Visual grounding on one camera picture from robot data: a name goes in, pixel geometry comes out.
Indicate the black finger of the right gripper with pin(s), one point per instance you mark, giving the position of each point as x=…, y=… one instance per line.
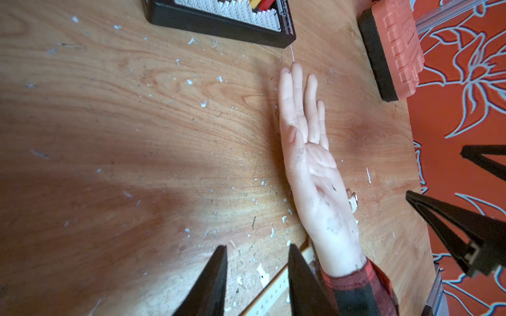
x=477, y=155
x=476, y=242

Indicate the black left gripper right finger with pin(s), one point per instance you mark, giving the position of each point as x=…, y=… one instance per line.
x=307, y=298

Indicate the beige wrist watch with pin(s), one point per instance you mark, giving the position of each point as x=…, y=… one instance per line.
x=273, y=290

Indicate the orange tool case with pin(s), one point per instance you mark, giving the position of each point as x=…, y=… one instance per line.
x=393, y=47

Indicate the black charging board yellow connectors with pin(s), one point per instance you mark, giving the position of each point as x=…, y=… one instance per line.
x=267, y=23

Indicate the pale mannequin hand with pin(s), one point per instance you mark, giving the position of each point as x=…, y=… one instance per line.
x=318, y=189

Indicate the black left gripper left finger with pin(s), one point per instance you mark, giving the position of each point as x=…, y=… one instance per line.
x=207, y=296

